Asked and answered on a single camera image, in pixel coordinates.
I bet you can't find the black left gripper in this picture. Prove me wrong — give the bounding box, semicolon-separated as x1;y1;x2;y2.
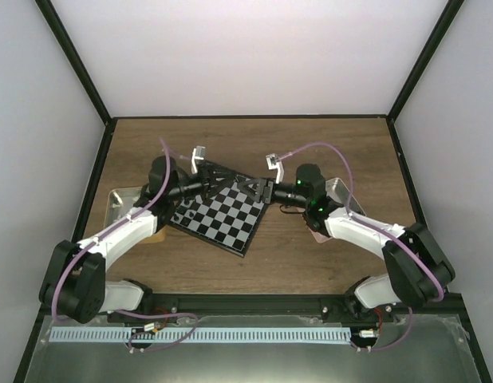
169;164;237;202

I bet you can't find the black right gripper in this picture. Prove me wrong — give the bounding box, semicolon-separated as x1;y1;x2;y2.
237;178;310;210

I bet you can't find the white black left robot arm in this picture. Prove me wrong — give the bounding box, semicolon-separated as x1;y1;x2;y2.
39;156;236;324

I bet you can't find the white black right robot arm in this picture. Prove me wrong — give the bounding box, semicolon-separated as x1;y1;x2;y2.
238;164;456;322

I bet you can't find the black and white chessboard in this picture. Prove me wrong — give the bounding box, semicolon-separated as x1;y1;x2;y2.
170;172;267;257

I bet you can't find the pink rimmed metal tray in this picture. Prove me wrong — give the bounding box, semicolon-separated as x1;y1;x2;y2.
311;177;365;243

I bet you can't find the orange rimmed metal tray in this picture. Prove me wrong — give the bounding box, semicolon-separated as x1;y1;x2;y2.
104;187;167;245

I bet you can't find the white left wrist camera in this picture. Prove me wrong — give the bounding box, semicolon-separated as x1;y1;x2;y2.
190;145;206;174

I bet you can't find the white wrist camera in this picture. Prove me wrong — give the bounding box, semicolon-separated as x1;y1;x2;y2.
266;153;285;184
190;145;206;174

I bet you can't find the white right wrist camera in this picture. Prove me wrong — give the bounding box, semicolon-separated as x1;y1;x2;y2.
266;153;285;184

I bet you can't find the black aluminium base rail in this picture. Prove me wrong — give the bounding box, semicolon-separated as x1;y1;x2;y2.
106;293;395;324

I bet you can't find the black enclosure frame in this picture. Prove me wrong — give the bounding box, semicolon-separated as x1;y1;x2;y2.
13;0;493;383

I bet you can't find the light blue slotted cable duct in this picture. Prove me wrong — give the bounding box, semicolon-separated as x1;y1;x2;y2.
49;326;351;345

